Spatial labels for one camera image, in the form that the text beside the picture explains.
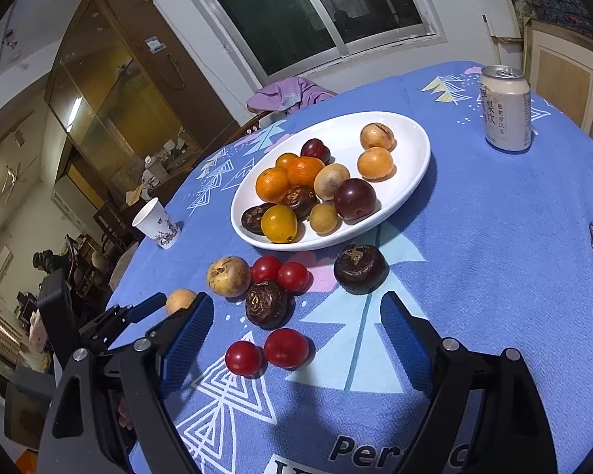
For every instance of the wooden chair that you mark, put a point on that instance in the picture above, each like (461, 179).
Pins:
(249, 126)

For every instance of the white drink can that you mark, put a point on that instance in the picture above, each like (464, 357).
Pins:
(505, 108)

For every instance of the wooden glass door cabinet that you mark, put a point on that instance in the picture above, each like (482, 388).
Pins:
(123, 84)

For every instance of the yellow loquat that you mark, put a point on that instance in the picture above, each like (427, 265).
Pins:
(179, 299)

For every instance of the large dark water chestnut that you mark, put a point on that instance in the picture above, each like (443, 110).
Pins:
(359, 268)

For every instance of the small orange mandarin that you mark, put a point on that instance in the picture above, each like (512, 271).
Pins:
(286, 159)

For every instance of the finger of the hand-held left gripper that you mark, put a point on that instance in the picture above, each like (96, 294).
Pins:
(146, 307)

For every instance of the yellow wrinkled round fruit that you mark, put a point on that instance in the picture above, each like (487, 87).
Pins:
(229, 275)

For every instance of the small tan loquat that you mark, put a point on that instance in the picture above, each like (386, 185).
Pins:
(323, 217)

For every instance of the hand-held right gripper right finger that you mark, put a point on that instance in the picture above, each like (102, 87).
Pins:
(405, 345)

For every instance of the white oval plate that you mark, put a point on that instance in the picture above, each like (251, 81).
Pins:
(405, 158)

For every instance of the purple jacket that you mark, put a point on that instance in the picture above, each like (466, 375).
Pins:
(286, 94)

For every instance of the aluminium sliding window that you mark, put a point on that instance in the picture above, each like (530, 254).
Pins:
(316, 5)

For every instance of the small dark red plum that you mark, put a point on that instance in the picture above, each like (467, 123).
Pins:
(315, 148)

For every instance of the tan framed board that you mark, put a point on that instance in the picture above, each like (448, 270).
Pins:
(563, 74)

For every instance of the tan round fruit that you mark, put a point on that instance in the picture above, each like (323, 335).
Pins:
(331, 180)

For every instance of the person's left hand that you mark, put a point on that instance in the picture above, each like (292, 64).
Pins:
(125, 412)

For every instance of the yellow blotched round fruit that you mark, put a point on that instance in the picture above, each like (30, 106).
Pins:
(376, 135)

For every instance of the large dark red plum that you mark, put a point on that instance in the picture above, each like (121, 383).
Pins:
(355, 198)

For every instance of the white paper cup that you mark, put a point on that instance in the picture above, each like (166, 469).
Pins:
(157, 222)

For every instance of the red cherry tomato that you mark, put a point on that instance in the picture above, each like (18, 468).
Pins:
(285, 347)
(266, 269)
(243, 357)
(293, 276)

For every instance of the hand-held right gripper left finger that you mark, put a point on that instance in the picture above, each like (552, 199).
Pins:
(188, 340)

